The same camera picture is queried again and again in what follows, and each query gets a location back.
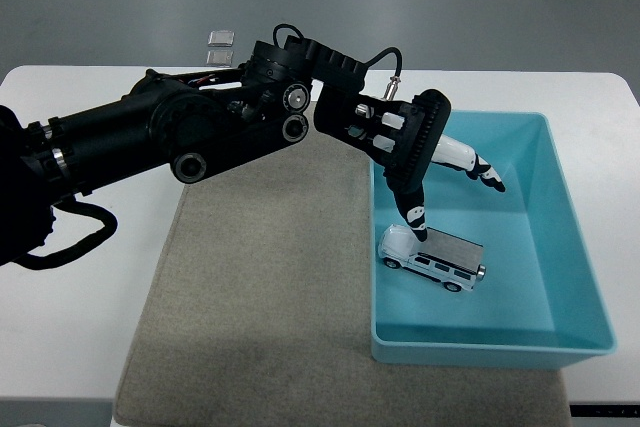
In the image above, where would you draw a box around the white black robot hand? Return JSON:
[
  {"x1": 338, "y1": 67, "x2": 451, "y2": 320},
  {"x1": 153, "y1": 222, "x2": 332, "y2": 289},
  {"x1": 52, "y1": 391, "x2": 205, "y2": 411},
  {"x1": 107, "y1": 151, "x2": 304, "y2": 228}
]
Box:
[{"x1": 386, "y1": 133, "x2": 507, "y2": 244}]

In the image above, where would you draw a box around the white toy car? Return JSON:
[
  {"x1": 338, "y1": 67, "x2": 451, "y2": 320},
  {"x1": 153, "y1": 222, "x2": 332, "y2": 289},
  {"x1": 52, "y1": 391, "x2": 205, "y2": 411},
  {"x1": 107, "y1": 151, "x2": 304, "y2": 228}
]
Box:
[{"x1": 376, "y1": 223, "x2": 488, "y2": 294}]

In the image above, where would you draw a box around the blue plastic box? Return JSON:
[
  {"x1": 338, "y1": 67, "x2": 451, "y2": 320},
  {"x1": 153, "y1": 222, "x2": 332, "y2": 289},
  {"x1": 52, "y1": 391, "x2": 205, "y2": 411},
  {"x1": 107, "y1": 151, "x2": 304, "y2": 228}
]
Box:
[{"x1": 368, "y1": 110, "x2": 619, "y2": 373}]

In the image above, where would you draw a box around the grey-brown felt mat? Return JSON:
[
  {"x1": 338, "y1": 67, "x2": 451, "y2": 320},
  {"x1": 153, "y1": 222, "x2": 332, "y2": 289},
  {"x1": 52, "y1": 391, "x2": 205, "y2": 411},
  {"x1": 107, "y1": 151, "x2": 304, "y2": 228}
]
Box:
[{"x1": 112, "y1": 101, "x2": 573, "y2": 427}]

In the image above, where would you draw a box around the black table control panel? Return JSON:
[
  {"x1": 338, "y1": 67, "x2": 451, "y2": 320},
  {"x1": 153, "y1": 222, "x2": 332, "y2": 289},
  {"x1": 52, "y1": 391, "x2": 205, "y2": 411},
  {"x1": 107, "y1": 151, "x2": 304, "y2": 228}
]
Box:
[{"x1": 569, "y1": 403, "x2": 640, "y2": 419}]

